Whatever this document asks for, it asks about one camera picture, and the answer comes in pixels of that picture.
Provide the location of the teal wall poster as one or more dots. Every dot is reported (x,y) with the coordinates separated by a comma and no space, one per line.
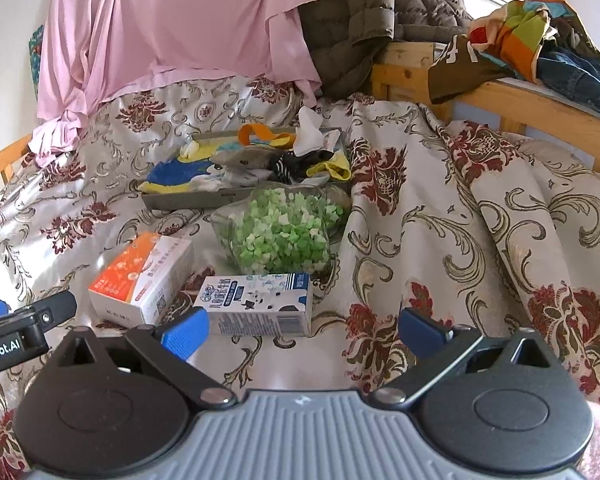
(36,52)

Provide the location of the white and blue milk carton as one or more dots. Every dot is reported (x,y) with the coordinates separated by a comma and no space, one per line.
(260,310)

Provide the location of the pink sheet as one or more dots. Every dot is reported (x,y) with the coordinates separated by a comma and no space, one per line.
(180,20)

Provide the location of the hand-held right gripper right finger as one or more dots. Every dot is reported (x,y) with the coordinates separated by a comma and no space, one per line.
(422,332)

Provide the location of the orange and white box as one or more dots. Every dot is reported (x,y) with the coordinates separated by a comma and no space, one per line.
(140,280)

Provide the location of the wooden slatted bed rail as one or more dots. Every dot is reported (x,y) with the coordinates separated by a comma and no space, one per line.
(5,160)

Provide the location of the white gauze cloth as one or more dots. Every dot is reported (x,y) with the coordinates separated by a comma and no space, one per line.
(312,132)

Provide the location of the wooden bed end frame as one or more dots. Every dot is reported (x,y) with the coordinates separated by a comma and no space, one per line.
(555,110)

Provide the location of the brown printed shirt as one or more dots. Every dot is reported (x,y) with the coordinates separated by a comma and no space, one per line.
(460,70)

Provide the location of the colourful patchwork cloth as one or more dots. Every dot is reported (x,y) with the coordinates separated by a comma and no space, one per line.
(515,35)

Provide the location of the floral satin blanket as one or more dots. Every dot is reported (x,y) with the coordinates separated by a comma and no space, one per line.
(430,220)

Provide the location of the grey tray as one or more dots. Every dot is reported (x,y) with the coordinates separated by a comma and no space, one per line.
(190,201)

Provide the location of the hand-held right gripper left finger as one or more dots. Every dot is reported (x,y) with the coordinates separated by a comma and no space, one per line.
(185,332)

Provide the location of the small white yellow cloth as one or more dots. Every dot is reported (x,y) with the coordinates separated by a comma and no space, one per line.
(190,149)

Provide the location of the orange cloth loop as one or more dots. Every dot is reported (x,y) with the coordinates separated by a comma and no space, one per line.
(255,132)

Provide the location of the blue jeans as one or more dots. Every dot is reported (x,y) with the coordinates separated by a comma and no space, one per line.
(580,80)

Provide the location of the brown quilted jacket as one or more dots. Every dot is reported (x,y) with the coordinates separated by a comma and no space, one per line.
(370,10)

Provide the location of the clear bag of green pieces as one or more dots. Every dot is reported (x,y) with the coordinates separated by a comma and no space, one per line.
(280,235)

